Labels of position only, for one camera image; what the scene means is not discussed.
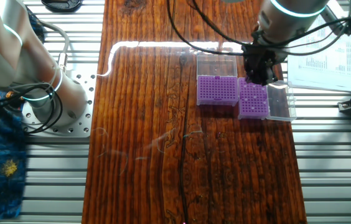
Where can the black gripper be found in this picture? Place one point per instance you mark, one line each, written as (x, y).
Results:
(258, 60)

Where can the purple pipette tip box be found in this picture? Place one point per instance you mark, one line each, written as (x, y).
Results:
(247, 113)
(216, 90)

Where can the white printed paper sheet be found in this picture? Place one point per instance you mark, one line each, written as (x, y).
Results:
(318, 74)

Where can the brown wooden board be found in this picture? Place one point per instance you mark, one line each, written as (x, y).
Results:
(147, 155)

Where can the black C-clamp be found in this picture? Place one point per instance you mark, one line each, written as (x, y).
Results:
(62, 5)

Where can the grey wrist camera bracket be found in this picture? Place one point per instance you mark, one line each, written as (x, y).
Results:
(334, 17)

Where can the silver perforated base plate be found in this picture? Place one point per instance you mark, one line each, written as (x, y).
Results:
(82, 129)

